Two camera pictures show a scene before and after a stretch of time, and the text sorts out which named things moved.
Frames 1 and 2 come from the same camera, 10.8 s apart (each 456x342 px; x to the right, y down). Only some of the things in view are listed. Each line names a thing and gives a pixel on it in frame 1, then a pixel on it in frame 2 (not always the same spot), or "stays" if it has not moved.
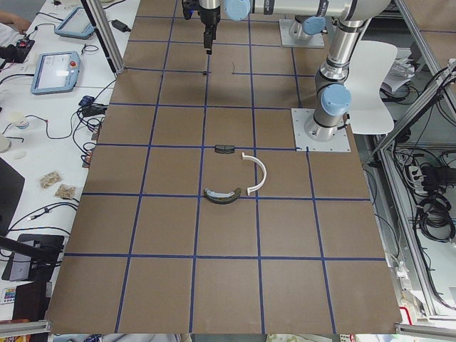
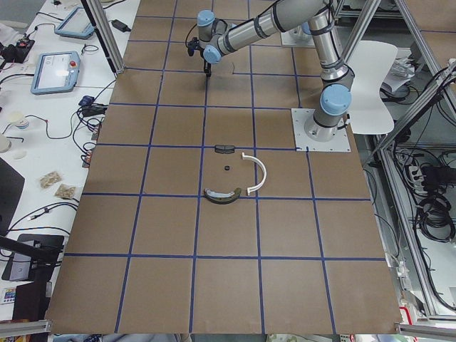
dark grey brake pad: (224, 149) stays
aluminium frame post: (102, 23) stays
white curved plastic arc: (244, 156) stays
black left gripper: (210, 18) → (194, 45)
